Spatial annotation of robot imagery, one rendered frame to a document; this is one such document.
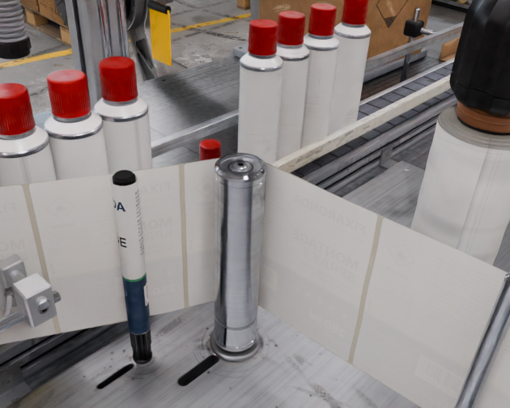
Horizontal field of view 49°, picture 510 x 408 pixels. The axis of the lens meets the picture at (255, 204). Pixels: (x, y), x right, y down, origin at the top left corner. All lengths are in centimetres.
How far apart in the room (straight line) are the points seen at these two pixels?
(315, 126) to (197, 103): 35
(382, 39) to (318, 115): 50
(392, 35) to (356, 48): 47
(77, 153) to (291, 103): 31
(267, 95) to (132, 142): 19
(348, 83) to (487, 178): 36
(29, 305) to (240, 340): 18
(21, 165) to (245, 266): 21
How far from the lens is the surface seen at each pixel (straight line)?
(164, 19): 58
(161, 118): 102
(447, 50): 144
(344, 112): 84
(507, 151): 50
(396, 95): 105
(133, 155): 56
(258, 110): 68
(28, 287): 40
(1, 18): 59
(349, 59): 81
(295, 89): 71
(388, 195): 74
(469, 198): 52
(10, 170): 51
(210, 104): 108
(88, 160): 53
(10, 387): 58
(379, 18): 122
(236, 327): 48
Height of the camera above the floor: 127
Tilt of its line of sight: 34 degrees down
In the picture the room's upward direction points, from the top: 3 degrees clockwise
